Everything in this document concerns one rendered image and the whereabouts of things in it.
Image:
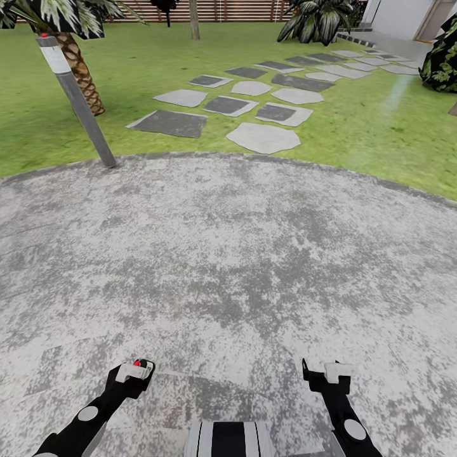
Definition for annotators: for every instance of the pesticide atomizer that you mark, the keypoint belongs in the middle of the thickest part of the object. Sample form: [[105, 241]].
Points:
[[146, 364]]

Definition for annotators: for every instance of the fixed window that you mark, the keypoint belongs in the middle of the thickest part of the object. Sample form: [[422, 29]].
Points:
[[435, 19]]

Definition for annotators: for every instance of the robot trunk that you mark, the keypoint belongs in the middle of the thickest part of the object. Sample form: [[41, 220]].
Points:
[[228, 439]]

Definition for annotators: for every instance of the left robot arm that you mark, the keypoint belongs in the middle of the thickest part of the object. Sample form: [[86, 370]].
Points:
[[81, 437]]

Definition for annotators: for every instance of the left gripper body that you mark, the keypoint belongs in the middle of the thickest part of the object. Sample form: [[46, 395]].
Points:
[[130, 388]]

